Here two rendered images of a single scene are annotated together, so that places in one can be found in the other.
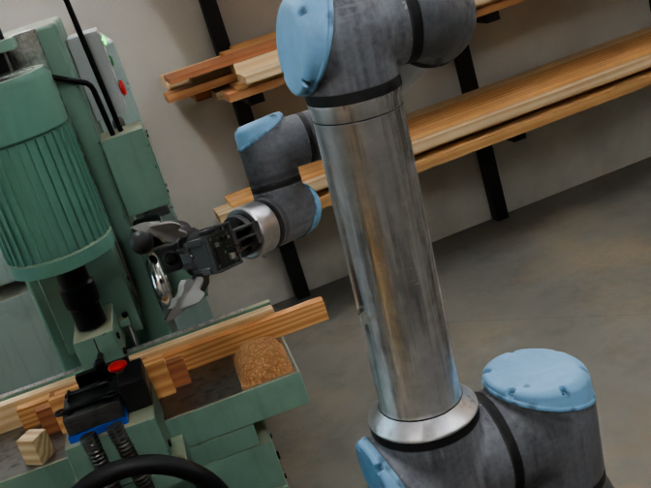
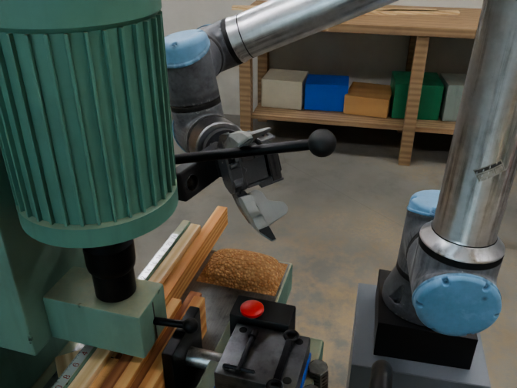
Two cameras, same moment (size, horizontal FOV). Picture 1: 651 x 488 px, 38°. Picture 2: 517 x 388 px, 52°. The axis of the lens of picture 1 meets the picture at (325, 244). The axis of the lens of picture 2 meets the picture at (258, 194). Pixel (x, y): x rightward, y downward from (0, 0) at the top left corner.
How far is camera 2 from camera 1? 1.41 m
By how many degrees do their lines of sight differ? 60
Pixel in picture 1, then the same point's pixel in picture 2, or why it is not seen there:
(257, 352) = (258, 260)
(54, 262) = (168, 201)
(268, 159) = (211, 74)
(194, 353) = (176, 289)
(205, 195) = not seen: outside the picture
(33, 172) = (158, 65)
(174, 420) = not seen: hidden behind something
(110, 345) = (161, 303)
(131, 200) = not seen: hidden behind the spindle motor
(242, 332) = (198, 253)
